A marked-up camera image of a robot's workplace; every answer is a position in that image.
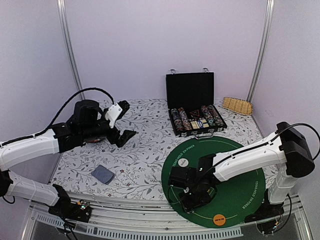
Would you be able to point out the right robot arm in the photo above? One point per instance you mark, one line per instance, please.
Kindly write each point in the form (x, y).
(286, 147)

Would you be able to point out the triangular all in card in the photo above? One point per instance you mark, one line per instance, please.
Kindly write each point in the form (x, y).
(194, 115)

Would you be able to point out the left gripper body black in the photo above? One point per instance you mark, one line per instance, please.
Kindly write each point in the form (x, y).
(92, 132)

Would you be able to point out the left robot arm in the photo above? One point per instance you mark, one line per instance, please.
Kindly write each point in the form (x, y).
(87, 123)

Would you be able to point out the woven bamboo tray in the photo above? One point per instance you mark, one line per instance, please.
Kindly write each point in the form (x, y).
(238, 106)

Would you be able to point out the blue grey cloth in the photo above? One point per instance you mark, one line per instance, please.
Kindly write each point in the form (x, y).
(102, 174)

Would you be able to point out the right aluminium frame post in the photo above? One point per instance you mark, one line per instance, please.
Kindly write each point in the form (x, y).
(268, 17)

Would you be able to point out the poker chip row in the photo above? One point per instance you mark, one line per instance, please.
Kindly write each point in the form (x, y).
(218, 121)
(184, 118)
(177, 120)
(210, 120)

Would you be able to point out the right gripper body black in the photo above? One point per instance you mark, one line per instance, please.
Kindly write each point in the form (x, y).
(196, 199)

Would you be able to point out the orange big blind button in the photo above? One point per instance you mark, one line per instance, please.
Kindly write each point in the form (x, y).
(219, 220)

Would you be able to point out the poker chip row far left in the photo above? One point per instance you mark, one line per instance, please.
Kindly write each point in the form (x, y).
(177, 120)

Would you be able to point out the left aluminium frame post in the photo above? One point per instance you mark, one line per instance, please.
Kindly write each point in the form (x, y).
(61, 7)

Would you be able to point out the green round poker mat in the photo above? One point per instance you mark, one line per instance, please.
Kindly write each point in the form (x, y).
(236, 198)

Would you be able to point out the front aluminium rail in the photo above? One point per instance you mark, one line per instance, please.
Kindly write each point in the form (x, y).
(131, 219)

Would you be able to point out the white dealer button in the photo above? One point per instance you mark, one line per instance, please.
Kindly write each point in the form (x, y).
(183, 162)

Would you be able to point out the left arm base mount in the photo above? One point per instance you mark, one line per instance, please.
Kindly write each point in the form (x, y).
(65, 209)

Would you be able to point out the black poker chip case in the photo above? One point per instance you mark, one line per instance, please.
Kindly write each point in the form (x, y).
(191, 91)

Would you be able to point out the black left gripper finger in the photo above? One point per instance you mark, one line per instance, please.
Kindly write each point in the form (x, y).
(125, 106)
(125, 137)

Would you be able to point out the poker chip row far right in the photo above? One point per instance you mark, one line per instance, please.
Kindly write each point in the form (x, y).
(218, 121)

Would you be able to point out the aluminium frame post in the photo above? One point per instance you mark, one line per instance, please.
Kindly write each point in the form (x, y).
(61, 7)
(268, 17)

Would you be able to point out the playing card deck box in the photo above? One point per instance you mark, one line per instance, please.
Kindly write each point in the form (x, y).
(199, 124)

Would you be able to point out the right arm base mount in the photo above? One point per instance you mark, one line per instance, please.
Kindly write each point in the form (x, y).
(268, 210)

